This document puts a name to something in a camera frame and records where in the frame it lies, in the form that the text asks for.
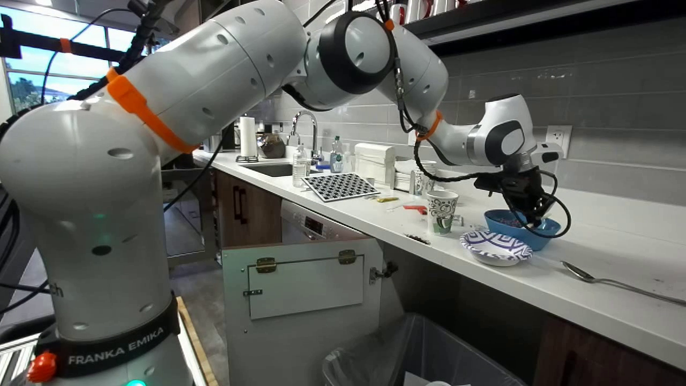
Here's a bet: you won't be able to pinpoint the metal spoon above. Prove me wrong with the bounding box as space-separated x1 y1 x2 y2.
562 260 686 308

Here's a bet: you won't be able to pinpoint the clear plastic water bottle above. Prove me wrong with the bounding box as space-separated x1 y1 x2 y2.
292 146 313 188

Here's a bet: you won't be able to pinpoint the grey trash bin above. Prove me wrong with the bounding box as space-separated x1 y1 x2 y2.
320 314 527 386

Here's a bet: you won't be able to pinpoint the white dish rack box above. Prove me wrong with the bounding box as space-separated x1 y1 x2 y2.
351 142 397 188

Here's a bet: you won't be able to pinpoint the steel dishwasher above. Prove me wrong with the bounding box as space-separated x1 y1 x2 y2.
278 199 367 244

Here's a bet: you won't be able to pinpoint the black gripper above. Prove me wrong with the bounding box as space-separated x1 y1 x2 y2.
475 168 554 223

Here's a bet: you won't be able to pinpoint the brown cabinet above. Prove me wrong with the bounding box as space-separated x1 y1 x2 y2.
213 169 286 254

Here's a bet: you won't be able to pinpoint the metal napkin holder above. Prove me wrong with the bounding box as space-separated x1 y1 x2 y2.
395 156 421 192

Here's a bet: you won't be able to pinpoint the paper towel roll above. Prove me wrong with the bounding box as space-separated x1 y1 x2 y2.
235 113 260 162

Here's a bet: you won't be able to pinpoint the clear plastic cups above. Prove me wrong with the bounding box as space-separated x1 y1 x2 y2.
409 168 440 197

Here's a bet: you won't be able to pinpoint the open cabinet door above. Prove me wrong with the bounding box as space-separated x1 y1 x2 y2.
220 239 389 386

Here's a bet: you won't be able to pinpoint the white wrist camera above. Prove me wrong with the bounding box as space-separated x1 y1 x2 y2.
535 142 565 172

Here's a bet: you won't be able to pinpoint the chrome faucet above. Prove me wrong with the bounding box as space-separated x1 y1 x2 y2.
288 109 321 162

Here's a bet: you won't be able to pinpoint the patterned paper cup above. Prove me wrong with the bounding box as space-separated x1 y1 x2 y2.
428 188 461 236

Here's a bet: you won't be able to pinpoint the soap bottle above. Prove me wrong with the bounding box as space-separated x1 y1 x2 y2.
328 135 347 173

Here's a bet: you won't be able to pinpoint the dark kettle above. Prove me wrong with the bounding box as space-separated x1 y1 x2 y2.
257 125 288 160

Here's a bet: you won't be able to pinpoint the white wall outlet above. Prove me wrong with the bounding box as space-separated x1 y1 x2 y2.
545 125 575 160

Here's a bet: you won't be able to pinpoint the white blue patterned bowl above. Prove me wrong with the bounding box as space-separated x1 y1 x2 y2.
461 226 537 270

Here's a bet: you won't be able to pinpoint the black white checkered mat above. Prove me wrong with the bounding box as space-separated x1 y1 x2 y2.
303 169 380 204

